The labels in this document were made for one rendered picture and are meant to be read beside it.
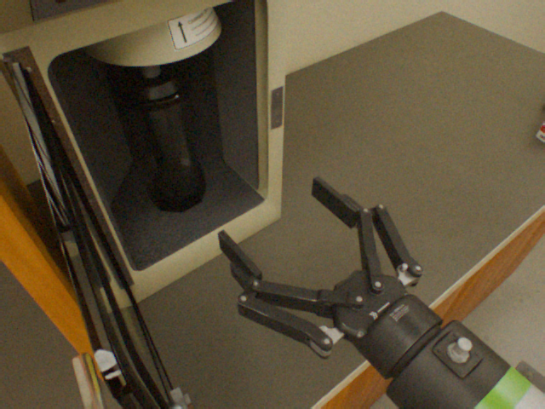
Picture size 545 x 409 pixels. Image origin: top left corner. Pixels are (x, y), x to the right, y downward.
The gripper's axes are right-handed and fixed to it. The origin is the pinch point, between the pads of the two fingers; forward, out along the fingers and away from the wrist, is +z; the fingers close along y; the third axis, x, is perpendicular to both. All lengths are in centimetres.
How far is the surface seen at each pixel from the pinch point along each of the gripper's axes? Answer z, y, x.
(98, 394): -7.0, 24.0, -1.1
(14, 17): 11.9, 15.9, -23.1
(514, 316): -22, -108, 119
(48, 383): 12.2, 32.4, 25.6
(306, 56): 59, -58, 25
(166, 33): 18.5, 1.3, -15.1
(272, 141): 16.1, -12.0, 5.4
